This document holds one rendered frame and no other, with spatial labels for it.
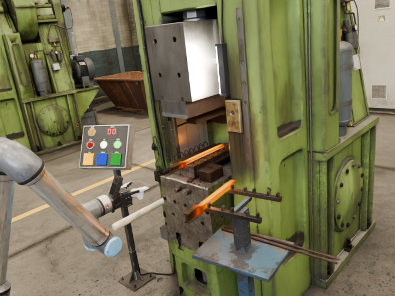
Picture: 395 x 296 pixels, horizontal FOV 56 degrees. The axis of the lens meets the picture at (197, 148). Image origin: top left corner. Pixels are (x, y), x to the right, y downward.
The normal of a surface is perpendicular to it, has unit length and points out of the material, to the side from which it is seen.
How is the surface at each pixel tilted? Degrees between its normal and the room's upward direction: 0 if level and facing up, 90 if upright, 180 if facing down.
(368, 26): 90
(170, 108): 90
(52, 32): 79
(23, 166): 69
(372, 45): 90
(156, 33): 90
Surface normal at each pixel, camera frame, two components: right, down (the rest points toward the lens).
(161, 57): -0.67, 0.29
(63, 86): 0.61, -0.02
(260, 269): -0.11, -0.95
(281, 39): 0.73, 0.11
